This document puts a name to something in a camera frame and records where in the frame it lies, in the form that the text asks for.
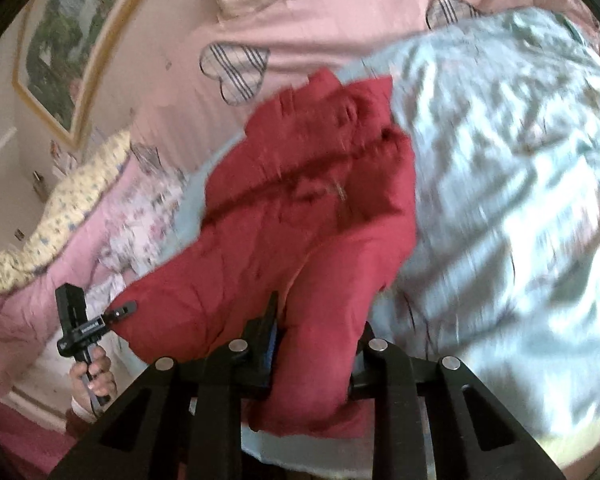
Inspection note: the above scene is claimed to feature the pink heart pattern duvet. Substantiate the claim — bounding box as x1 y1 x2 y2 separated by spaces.
0 0 600 476

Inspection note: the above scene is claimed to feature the framed landscape picture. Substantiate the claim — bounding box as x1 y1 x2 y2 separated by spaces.
12 0 142 148

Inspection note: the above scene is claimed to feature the white floral cloth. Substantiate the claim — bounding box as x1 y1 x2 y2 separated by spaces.
85 170 187 314

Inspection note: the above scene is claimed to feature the red quilted jacket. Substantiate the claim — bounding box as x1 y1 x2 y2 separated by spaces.
117 70 416 438

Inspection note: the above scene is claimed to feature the person's left hand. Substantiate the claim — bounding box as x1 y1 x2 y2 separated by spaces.
69 346 117 411

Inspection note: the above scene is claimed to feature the yellow floral pillow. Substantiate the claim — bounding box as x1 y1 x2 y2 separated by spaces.
0 131 131 295

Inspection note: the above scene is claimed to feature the light blue floral sheet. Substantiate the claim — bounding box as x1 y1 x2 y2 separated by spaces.
154 6 600 476

